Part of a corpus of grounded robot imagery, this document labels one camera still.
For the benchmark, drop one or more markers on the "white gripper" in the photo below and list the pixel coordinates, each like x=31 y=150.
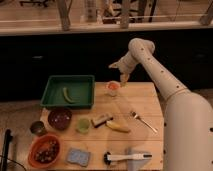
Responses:
x=125 y=65

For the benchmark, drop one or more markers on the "orange apple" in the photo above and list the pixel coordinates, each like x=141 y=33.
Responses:
x=113 y=86

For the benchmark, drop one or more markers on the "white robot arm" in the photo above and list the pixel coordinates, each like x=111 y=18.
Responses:
x=188 y=130

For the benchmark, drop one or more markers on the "white paper cup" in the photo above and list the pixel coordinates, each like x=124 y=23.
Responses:
x=112 y=93

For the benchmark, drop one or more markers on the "green plastic cup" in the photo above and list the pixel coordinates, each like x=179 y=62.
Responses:
x=83 y=125

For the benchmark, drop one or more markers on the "small metal cup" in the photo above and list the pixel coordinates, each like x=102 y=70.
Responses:
x=38 y=128

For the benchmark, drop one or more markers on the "silver fork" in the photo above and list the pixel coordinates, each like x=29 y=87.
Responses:
x=137 y=117

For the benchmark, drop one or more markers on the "green plastic tray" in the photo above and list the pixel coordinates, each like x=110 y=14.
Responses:
x=80 y=89

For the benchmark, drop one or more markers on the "brown eraser block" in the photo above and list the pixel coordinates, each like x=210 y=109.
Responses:
x=101 y=119

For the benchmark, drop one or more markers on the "yellow banana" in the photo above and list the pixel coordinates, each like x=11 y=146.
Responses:
x=115 y=126

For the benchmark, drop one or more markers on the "green pepper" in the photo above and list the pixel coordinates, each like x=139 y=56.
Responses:
x=66 y=95

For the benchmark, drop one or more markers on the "dark brown bowl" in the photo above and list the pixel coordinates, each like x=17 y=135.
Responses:
x=60 y=118

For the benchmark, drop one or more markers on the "white black brush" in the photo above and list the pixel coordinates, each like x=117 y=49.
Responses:
x=109 y=158

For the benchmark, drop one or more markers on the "blue sponge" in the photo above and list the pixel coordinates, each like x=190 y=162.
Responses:
x=78 y=156

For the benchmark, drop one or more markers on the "orange bowl with beans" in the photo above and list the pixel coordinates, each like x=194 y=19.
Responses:
x=44 y=151

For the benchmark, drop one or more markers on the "black stand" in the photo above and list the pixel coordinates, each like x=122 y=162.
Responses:
x=5 y=150

